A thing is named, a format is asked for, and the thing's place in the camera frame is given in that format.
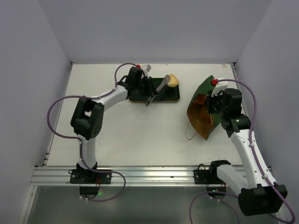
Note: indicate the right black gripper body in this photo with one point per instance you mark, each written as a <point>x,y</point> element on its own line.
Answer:
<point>212,105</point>

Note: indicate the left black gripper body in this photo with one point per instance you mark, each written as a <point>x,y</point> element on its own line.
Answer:
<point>141,86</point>

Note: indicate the metal tongs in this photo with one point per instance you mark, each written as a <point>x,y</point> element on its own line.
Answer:
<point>164,82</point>

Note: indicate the round bun bread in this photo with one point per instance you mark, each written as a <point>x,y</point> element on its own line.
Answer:
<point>173,82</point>

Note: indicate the green paper bag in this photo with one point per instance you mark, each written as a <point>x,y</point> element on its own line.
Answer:
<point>202,122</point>

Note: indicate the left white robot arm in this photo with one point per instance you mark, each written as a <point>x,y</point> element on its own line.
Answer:
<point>88,116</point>

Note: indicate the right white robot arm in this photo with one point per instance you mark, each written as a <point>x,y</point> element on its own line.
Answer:
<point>258,192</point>

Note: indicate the dark green tray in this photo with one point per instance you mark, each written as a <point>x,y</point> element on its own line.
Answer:
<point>167,94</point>

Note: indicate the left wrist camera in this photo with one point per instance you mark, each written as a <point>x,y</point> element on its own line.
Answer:
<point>146,69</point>

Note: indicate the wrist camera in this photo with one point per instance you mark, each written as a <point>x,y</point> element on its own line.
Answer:
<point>146,69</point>
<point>219,85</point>

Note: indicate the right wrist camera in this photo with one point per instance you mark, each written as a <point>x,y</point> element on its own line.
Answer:
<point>219,85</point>

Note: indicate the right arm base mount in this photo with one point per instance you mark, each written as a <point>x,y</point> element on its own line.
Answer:
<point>204,175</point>

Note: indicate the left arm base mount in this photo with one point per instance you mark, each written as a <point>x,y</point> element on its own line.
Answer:
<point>89,181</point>

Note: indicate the aluminium frame rail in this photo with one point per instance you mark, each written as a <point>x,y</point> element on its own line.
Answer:
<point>136,176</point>

